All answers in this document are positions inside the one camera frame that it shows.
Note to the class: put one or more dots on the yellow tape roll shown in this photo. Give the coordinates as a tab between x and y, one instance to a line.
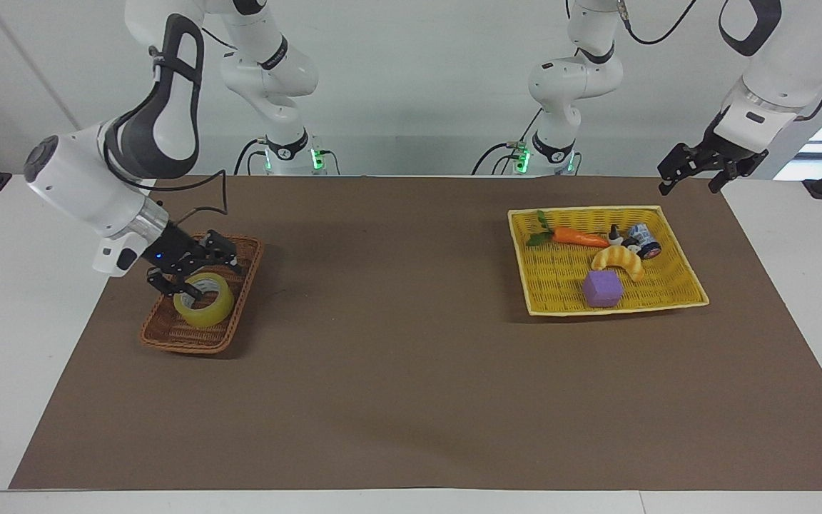
212	308

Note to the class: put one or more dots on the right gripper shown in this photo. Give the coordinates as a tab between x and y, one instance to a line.
174	251

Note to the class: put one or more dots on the small black white toy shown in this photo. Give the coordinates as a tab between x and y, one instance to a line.
619	235

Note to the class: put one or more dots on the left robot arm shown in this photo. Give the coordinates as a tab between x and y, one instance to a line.
789	64

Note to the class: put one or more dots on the toy croissant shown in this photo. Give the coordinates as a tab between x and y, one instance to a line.
621	260

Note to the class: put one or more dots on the brown wicker basket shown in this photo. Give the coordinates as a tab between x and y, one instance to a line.
193	339

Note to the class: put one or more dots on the small blue white can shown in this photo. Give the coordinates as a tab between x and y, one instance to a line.
645	239

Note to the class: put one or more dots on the yellow wicker basket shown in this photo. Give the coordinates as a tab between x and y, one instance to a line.
561	282

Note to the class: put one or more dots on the orange toy carrot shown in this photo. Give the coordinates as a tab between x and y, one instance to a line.
579	237

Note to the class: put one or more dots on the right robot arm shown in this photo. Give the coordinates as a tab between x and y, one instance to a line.
83	182

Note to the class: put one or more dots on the purple cube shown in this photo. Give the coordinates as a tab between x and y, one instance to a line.
602	289

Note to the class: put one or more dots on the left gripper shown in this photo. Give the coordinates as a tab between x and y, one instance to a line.
736	158

